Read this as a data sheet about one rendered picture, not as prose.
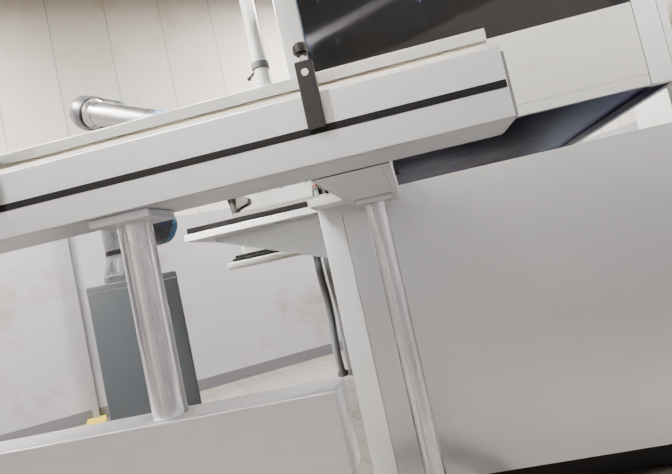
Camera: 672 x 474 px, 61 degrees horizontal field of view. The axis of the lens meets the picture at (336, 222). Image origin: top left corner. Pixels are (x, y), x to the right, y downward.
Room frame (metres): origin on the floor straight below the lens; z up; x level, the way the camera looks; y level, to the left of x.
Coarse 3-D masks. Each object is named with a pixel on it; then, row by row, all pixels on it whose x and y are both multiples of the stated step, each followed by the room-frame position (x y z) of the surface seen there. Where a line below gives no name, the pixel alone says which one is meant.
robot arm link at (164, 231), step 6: (108, 102) 1.85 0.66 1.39; (114, 102) 1.88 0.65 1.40; (120, 102) 1.92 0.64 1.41; (162, 222) 1.84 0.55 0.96; (168, 222) 1.86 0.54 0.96; (174, 222) 1.89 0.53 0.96; (156, 228) 1.81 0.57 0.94; (162, 228) 1.84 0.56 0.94; (168, 228) 1.86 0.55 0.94; (174, 228) 1.89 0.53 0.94; (156, 234) 1.82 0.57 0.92; (162, 234) 1.84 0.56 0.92; (168, 234) 1.87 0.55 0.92; (174, 234) 1.90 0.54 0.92; (156, 240) 1.83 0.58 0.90; (162, 240) 1.86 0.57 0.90; (168, 240) 1.89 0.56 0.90
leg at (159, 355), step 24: (120, 216) 0.78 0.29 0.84; (144, 216) 0.78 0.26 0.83; (168, 216) 0.84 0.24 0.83; (120, 240) 0.81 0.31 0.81; (144, 240) 0.81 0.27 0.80; (144, 264) 0.80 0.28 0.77; (144, 288) 0.80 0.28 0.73; (144, 312) 0.80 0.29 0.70; (168, 312) 0.82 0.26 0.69; (144, 336) 0.80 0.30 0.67; (168, 336) 0.81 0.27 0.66; (144, 360) 0.81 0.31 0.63; (168, 360) 0.81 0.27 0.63; (168, 384) 0.80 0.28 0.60; (168, 408) 0.80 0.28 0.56
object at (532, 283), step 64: (448, 192) 1.51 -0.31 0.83; (512, 192) 1.49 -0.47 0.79; (576, 192) 1.47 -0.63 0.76; (640, 192) 1.45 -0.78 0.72; (448, 256) 1.52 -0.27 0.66; (512, 256) 1.50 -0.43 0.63; (576, 256) 1.48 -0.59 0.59; (640, 256) 1.46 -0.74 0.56; (384, 320) 1.54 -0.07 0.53; (448, 320) 1.52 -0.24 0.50; (512, 320) 1.50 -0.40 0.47; (576, 320) 1.48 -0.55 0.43; (640, 320) 1.46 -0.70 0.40; (384, 384) 1.55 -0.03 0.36; (448, 384) 1.53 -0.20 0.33; (512, 384) 1.51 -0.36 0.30; (576, 384) 1.49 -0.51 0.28; (640, 384) 1.47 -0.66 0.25; (448, 448) 1.53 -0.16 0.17; (512, 448) 1.51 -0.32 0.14; (576, 448) 1.49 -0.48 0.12; (640, 448) 1.47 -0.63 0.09
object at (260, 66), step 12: (240, 0) 2.67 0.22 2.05; (252, 0) 2.68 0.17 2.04; (252, 12) 2.66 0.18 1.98; (252, 24) 2.66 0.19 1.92; (252, 36) 2.66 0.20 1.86; (252, 48) 2.66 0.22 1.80; (252, 60) 2.68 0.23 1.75; (264, 60) 2.66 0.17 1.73; (264, 72) 2.66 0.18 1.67; (264, 84) 2.65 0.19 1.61
